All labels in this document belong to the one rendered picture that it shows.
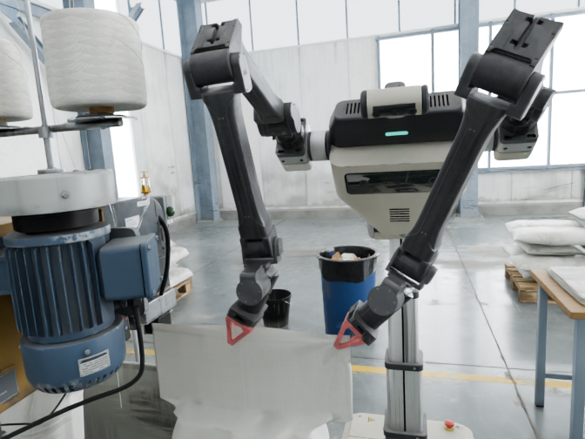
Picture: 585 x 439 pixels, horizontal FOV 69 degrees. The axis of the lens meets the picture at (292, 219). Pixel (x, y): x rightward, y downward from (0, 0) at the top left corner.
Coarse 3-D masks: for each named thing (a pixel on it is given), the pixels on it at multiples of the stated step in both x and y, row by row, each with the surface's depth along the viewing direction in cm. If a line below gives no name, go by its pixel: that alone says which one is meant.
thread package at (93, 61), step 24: (48, 24) 70; (72, 24) 69; (96, 24) 69; (120, 24) 72; (48, 48) 70; (72, 48) 69; (96, 48) 70; (120, 48) 72; (48, 72) 72; (72, 72) 69; (96, 72) 70; (120, 72) 72; (144, 72) 79; (72, 96) 70; (96, 96) 70; (120, 96) 73; (144, 96) 78
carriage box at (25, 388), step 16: (0, 224) 72; (0, 304) 71; (0, 320) 71; (0, 336) 71; (16, 336) 74; (0, 352) 71; (16, 352) 74; (0, 368) 71; (16, 368) 73; (16, 400) 74
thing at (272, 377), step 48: (192, 336) 102; (288, 336) 95; (336, 336) 93; (192, 384) 105; (240, 384) 100; (288, 384) 97; (336, 384) 95; (192, 432) 100; (240, 432) 96; (288, 432) 94
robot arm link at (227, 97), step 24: (240, 72) 73; (192, 96) 77; (216, 96) 76; (240, 96) 79; (216, 120) 78; (240, 120) 80; (240, 144) 80; (240, 168) 82; (240, 192) 85; (240, 216) 88; (264, 216) 89; (240, 240) 91; (264, 240) 90
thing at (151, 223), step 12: (120, 204) 100; (132, 204) 105; (156, 204) 114; (108, 216) 96; (120, 216) 100; (132, 216) 105; (156, 216) 114; (144, 228) 109; (156, 228) 114; (168, 276) 120; (168, 288) 120
